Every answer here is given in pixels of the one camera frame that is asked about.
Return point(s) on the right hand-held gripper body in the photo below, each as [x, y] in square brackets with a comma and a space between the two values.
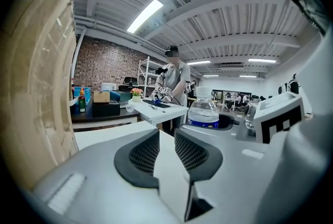
[275, 119]

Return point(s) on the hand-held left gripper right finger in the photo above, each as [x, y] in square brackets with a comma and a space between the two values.
[247, 181]

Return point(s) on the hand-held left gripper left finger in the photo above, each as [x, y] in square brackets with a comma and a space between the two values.
[99, 191]

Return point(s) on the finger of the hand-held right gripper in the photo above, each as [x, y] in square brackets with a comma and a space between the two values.
[208, 132]
[226, 121]

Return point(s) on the clear plastic water bottle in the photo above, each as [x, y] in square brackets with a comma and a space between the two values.
[203, 111]

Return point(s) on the teal box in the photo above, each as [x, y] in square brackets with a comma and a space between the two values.
[122, 94]

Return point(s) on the wooden tissue box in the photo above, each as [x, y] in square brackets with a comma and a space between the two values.
[101, 97]

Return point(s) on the white desk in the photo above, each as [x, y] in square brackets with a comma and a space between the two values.
[166, 113]

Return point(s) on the black keyboard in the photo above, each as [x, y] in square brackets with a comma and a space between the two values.
[157, 104]

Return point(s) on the long ceiling light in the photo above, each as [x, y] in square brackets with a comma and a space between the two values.
[262, 60]
[145, 16]

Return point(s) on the dark desk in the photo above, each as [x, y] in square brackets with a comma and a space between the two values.
[83, 117]

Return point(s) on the potted orange flowers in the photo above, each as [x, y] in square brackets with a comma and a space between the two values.
[136, 94]

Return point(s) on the white cup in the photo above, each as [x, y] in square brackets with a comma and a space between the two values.
[129, 107]

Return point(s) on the black case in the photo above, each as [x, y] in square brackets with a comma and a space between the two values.
[106, 109]

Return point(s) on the white shelving unit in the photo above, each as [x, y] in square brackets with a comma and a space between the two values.
[145, 72]

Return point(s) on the orange cap sauce bottle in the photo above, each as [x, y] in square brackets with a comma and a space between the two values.
[82, 100]

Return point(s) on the black office chair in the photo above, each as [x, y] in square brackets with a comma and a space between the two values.
[128, 84]

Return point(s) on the blue plastic bin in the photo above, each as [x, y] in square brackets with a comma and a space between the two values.
[88, 94]

